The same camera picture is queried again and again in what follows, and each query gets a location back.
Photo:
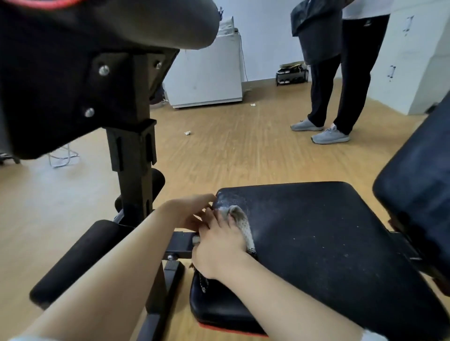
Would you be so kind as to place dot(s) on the person's left hand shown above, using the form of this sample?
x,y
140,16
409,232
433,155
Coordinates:
x,y
190,212

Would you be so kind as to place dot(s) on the person's right hand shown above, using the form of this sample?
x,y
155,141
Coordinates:
x,y
221,249

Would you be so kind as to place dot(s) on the grey cleaning cloth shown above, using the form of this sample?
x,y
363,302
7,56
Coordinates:
x,y
246,228

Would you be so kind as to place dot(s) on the black padded weight bench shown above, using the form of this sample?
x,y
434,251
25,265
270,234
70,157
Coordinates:
x,y
316,228

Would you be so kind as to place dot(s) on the person's right forearm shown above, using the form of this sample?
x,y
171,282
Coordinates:
x,y
291,305

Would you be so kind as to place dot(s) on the person's left forearm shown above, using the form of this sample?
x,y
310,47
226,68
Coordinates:
x,y
105,281

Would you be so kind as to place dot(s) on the white box appliance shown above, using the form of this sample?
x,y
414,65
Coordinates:
x,y
204,70

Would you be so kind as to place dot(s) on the black shoe rack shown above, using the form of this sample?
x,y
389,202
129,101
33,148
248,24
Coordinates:
x,y
291,77

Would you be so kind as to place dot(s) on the black trash bin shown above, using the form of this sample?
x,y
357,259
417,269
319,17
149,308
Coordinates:
x,y
320,38

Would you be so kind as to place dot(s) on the white metal filing cabinet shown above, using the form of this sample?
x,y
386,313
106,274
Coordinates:
x,y
422,70

